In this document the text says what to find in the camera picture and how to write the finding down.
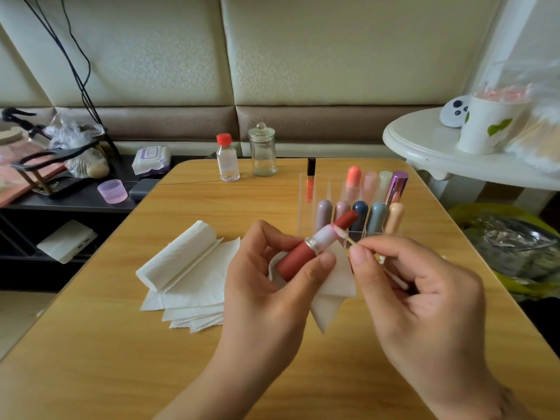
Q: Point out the person's left hand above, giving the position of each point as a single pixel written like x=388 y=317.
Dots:
x=262 y=323

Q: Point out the person's right hand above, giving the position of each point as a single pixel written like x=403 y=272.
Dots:
x=433 y=323

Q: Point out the white tissue sheet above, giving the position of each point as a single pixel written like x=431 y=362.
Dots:
x=337 y=288

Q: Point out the stack of white tissues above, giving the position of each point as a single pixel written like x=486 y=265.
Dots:
x=188 y=284

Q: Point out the red lipstick pink tube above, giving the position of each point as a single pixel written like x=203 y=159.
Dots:
x=311 y=249

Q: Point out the thin wooden cotton swab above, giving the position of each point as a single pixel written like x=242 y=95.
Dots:
x=367 y=258

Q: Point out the clear acrylic lipstick organizer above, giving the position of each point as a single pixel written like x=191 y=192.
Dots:
x=363 y=210

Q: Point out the person's right forearm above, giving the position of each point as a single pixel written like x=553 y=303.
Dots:
x=516 y=411

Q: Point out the yellow-green bin with bag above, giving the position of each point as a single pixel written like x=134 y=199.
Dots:
x=512 y=249

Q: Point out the clear bottle red cap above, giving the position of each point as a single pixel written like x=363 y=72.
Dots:
x=227 y=161

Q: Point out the glass jar with lid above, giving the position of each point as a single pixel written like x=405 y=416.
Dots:
x=262 y=153

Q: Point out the white round side table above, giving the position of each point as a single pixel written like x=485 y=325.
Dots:
x=420 y=140

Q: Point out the wet wipes pack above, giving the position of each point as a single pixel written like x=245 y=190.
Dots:
x=151 y=160

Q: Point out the small purple plastic cup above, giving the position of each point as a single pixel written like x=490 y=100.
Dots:
x=112 y=191

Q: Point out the white mug green leaf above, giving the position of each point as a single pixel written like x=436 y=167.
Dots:
x=486 y=126

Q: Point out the white power bank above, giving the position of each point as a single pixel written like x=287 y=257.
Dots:
x=66 y=241

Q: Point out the white panda figure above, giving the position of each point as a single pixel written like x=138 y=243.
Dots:
x=454 y=112

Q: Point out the black low shelf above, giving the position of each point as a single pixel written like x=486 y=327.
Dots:
x=79 y=205

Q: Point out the crumpled clear plastic bag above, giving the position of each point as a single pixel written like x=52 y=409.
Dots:
x=70 y=131

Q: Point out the pink tray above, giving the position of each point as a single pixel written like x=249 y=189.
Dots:
x=17 y=179

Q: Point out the beige padded backrest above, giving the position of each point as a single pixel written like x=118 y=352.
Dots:
x=350 y=48

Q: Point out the jar with wooden lid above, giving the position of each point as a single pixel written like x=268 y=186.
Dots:
x=9 y=135

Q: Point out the black clip tool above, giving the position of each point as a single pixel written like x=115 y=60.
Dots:
x=17 y=116

